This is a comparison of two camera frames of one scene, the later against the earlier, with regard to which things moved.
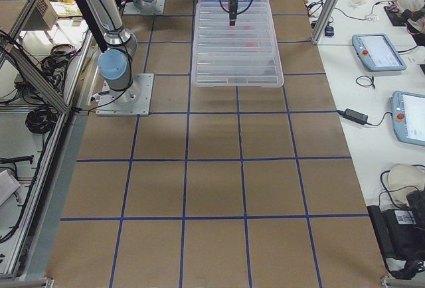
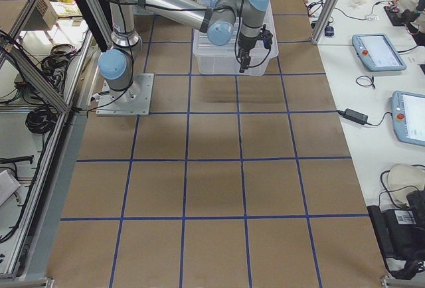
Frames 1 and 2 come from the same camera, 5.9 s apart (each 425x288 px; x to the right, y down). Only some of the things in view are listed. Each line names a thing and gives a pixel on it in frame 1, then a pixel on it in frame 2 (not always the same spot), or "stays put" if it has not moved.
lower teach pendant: [408, 111] stays put
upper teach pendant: [377, 53] stays put
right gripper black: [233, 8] to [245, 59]
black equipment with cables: [401, 233] stays put
